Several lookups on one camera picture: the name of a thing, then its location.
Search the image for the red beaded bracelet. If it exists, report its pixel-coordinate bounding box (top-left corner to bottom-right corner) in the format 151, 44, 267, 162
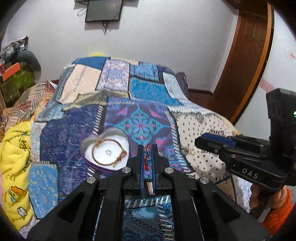
143, 143, 151, 172

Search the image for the gold red bangle bracelet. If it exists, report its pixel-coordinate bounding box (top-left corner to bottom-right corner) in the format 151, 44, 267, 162
91, 138, 128, 168

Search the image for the heart-shaped purple jewelry box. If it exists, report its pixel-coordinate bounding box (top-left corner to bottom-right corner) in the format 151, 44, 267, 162
80, 128, 130, 176

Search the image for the orange right sleeve forearm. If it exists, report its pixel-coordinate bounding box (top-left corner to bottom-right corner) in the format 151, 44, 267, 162
262, 187, 293, 235

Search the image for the right hand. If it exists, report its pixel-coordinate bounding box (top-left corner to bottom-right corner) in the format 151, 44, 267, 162
249, 184, 287, 209

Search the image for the blue patchwork bedspread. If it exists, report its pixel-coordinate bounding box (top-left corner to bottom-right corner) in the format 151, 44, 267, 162
28, 56, 253, 241

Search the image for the brown wooden door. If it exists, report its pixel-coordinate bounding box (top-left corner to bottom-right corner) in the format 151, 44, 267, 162
212, 1, 274, 123

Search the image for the yellow cartoon blanket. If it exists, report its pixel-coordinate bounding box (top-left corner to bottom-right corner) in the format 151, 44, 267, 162
1, 121, 33, 230

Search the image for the striped brown blanket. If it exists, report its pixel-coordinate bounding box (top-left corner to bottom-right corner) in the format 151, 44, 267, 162
1, 81, 57, 141

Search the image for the green patterned storage box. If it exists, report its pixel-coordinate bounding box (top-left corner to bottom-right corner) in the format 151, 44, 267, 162
1, 69, 35, 103

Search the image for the dark grey pillow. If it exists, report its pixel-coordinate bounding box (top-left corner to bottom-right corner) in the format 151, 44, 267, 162
17, 50, 42, 81

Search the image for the orange box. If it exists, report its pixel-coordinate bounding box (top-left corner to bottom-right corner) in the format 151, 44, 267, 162
2, 62, 21, 81

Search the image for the pile of clothes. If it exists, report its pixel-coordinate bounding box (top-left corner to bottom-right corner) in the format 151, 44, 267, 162
1, 36, 29, 64

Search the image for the monitor cable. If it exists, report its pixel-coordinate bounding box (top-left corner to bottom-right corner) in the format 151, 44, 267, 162
101, 21, 110, 37

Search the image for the wall-mounted black monitor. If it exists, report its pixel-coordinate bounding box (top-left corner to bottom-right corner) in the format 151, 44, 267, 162
85, 0, 123, 23

